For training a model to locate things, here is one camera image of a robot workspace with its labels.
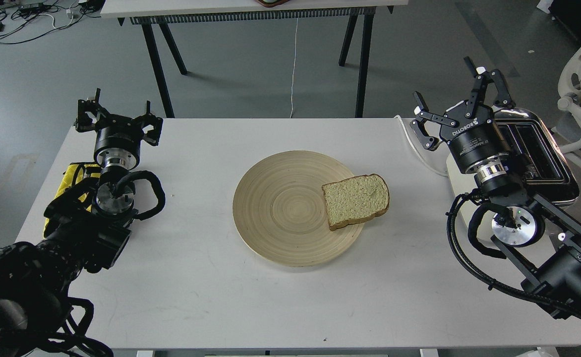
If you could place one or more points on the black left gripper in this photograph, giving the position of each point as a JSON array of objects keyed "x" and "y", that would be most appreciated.
[{"x": 119, "y": 138}]

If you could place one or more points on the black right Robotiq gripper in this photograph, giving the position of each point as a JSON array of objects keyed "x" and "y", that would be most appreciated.
[{"x": 474, "y": 139}]

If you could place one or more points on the slice of brown bread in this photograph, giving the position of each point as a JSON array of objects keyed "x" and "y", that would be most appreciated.
[{"x": 355, "y": 200}]

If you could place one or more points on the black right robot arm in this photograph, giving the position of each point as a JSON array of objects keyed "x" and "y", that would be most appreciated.
[{"x": 551, "y": 266}]

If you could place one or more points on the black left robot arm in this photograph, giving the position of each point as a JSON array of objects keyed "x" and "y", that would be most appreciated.
[{"x": 87, "y": 229}]

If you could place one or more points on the white chrome toaster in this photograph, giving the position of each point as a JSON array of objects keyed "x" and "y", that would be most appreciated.
[{"x": 534, "y": 166}]

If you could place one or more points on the yellow cloth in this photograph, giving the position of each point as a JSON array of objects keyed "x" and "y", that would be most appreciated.
[{"x": 74, "y": 174}]

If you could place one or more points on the white table with black legs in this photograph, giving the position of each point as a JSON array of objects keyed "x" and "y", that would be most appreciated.
[{"x": 147, "y": 13}]

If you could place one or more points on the round wooden plate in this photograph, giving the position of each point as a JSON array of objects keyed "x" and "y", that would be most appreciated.
[{"x": 279, "y": 209}]

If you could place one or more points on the brown object on back table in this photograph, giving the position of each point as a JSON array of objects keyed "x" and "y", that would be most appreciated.
[{"x": 271, "y": 3}]

